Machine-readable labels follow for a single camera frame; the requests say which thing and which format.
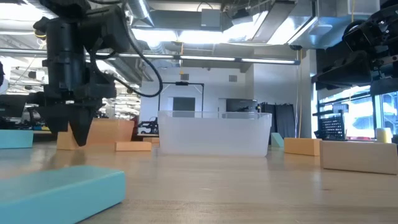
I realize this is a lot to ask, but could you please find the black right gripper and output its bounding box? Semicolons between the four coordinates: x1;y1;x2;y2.
343;4;398;77

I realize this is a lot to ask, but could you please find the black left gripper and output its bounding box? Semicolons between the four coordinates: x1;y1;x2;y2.
39;17;118;147

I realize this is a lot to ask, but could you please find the teal block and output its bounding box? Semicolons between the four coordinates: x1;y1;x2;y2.
0;129;34;149
270;132;285;148
0;164;127;224

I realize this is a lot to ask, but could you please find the natural wood block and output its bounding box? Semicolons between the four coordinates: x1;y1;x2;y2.
319;139;398;175

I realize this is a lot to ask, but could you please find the orange plastic bin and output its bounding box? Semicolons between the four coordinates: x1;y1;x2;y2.
83;118;135;144

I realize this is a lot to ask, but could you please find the black monitor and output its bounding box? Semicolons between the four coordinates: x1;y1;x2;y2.
0;94;29;119

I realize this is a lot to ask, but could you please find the yellow cylinder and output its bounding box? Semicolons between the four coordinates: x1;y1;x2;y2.
375;127;393;144

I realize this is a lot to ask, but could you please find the black perforated crate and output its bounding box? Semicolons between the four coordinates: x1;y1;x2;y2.
313;110;346;141

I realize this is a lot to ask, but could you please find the black curtain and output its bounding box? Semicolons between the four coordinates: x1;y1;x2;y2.
260;102;296;140

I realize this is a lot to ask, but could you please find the clear plastic bin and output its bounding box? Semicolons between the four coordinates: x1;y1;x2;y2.
157;110;273;157

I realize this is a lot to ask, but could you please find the long ceiling light strip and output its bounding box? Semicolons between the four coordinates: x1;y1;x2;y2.
96;52;301;65

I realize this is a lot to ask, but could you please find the grey ceiling box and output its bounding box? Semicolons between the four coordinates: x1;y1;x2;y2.
200;8;223;29

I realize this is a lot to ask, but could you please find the black aluminium rig frame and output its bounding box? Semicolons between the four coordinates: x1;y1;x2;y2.
32;130;58;143

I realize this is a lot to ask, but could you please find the rectangular silver air duct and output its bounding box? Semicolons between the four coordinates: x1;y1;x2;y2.
229;0;382;50

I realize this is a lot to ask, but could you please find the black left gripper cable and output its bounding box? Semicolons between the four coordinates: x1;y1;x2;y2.
88;0;164;99

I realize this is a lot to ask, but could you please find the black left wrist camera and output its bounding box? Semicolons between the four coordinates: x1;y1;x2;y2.
83;5;131;54

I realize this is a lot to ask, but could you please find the dark wall screen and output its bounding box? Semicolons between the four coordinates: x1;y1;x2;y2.
172;96;196;118

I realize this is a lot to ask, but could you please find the black gantry frame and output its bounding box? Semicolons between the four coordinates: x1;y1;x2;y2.
157;82;205;119

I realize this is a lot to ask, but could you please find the round silver air duct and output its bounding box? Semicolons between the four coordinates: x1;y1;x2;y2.
126;0;156;29

